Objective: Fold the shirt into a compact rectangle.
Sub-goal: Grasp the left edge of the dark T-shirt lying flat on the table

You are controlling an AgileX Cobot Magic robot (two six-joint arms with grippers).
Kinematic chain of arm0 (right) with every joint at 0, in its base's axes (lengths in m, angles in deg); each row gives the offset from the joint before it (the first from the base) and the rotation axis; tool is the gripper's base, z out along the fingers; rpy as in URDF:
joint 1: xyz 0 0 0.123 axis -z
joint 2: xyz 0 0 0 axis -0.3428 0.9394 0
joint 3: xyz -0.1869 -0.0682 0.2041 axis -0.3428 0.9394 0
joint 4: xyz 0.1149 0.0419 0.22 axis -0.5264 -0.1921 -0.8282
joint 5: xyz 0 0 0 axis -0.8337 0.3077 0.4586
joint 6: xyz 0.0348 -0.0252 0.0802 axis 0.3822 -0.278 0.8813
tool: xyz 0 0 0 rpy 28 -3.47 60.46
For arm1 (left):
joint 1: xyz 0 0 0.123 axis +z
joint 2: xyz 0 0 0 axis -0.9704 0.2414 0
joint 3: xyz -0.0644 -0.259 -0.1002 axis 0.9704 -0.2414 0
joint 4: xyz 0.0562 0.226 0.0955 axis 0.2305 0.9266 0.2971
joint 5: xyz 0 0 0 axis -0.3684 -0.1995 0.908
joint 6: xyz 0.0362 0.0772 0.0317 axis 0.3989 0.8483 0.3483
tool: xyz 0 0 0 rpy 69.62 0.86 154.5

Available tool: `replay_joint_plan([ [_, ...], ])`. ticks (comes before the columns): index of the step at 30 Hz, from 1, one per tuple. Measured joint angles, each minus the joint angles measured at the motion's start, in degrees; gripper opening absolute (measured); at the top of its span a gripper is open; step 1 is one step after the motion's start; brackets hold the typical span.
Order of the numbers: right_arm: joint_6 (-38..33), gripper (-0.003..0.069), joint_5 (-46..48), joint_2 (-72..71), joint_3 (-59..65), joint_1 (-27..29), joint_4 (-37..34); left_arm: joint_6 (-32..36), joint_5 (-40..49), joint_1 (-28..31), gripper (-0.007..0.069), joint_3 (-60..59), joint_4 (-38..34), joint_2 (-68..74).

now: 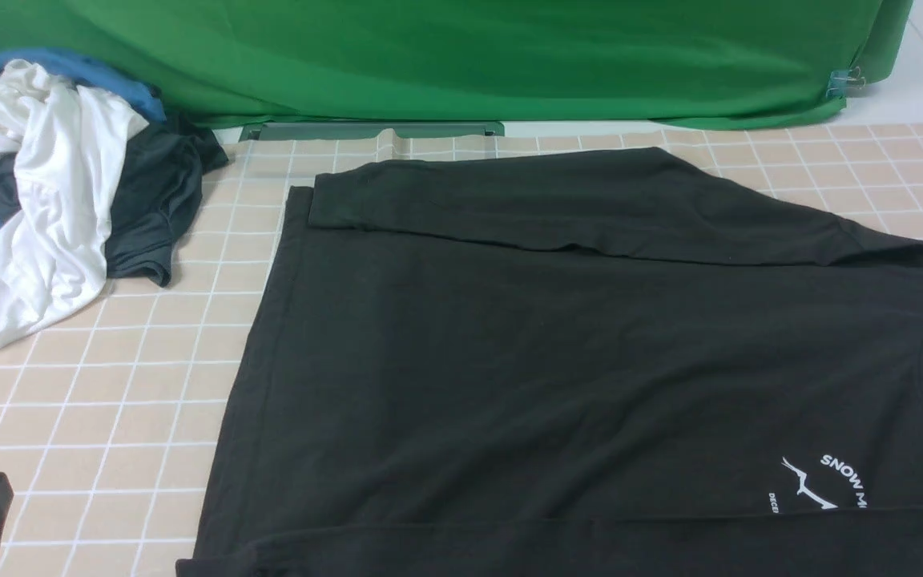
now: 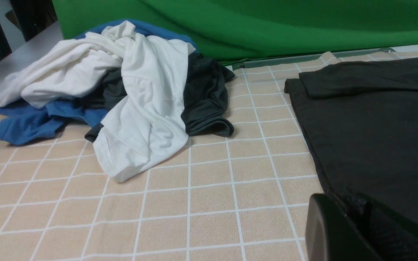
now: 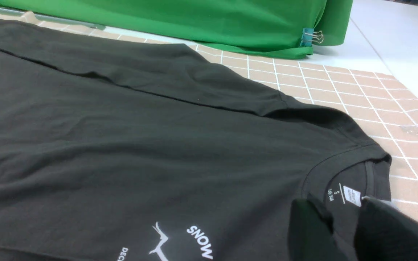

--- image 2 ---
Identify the dark teal crumpled garment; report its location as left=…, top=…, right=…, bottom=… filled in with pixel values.
left=74, top=53, right=234, bottom=137

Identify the blue crumpled garment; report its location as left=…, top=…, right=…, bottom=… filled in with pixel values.
left=0, top=19, right=198, bottom=146

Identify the beige grid tablecloth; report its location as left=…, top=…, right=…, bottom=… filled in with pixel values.
left=0, top=48, right=418, bottom=261

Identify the green backdrop cloth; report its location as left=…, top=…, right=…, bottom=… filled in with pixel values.
left=53, top=0, right=418, bottom=61

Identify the dark gray long-sleeve top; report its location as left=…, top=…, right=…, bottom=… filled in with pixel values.
left=285, top=58, right=418, bottom=224

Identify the white crumpled shirt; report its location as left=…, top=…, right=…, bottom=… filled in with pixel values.
left=0, top=21, right=195, bottom=182

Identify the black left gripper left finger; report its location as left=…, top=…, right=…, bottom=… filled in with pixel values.
left=305, top=194, right=382, bottom=261

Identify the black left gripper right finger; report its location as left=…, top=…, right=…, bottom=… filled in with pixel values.
left=347, top=193, right=418, bottom=261

